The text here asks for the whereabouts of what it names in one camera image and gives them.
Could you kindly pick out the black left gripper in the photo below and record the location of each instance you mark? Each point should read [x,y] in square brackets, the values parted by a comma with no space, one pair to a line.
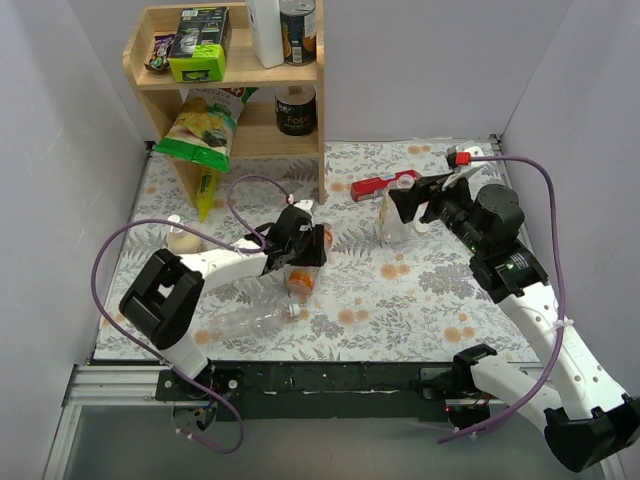
[310,245]

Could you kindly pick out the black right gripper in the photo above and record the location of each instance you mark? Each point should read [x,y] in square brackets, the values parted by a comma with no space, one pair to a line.
[431,201]

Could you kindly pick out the white bottle cap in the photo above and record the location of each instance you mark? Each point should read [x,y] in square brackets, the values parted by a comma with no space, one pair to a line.
[420,227]

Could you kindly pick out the clear plastic bottle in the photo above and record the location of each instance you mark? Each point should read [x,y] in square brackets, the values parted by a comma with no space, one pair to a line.
[391,230]

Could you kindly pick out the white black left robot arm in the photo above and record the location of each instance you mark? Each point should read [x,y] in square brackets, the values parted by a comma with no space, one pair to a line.
[162,300]

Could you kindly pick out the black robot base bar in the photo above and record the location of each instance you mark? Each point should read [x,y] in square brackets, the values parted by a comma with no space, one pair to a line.
[270,390]

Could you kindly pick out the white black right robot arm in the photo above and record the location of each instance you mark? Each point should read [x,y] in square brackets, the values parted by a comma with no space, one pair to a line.
[584,414]

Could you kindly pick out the clear bottle lying flat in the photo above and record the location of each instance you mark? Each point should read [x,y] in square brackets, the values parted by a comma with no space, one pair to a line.
[261,311]

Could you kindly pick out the beige soap pump bottle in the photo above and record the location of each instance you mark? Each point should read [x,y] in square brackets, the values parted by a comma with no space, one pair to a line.
[181,242]

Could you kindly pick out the red toothpaste box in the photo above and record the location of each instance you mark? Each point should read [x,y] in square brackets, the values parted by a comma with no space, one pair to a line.
[373,187]

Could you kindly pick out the yellow green snack packet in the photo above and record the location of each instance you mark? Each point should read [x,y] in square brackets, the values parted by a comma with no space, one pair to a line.
[206,193]

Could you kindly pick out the black label jar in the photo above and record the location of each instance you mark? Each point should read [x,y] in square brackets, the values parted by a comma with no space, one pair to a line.
[295,108]

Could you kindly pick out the green cassava chips bag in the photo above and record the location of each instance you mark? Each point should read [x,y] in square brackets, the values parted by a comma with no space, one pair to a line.
[205,127]

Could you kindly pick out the tin can orange label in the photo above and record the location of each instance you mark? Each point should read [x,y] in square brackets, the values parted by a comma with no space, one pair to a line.
[298,28]

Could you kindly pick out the white carton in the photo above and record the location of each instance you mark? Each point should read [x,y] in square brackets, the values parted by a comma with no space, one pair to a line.
[265,28]

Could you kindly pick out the green black box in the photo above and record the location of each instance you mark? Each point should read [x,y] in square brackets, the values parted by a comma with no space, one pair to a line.
[200,48]

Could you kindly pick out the purple candy packet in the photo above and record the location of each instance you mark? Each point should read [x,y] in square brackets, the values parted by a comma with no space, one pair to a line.
[159,59]

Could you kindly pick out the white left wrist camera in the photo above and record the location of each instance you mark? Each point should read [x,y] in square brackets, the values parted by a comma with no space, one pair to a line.
[306,205]

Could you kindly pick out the aluminium table edge rail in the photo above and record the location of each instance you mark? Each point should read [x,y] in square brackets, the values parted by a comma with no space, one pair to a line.
[102,386]

